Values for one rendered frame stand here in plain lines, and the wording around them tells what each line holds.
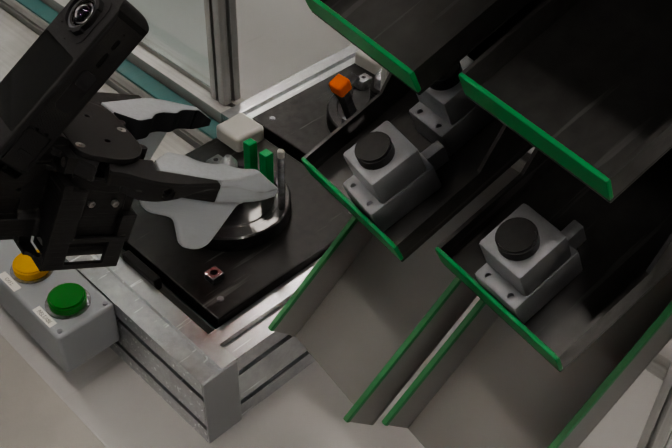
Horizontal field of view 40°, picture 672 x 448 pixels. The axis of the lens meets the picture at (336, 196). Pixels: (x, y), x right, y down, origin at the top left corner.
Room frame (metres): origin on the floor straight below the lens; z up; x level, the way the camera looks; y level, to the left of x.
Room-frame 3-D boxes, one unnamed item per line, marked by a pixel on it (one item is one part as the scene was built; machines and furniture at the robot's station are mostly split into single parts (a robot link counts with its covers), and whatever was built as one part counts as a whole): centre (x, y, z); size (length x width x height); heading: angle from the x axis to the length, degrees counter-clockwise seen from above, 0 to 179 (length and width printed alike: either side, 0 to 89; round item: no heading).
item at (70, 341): (0.71, 0.33, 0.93); 0.21 x 0.07 x 0.06; 46
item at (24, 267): (0.71, 0.33, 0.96); 0.04 x 0.04 x 0.02
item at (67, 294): (0.67, 0.28, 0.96); 0.04 x 0.04 x 0.02
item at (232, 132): (0.95, 0.12, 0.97); 0.05 x 0.05 x 0.04; 46
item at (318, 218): (0.81, 0.12, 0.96); 0.24 x 0.24 x 0.02; 46
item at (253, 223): (0.81, 0.12, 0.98); 0.14 x 0.14 x 0.02
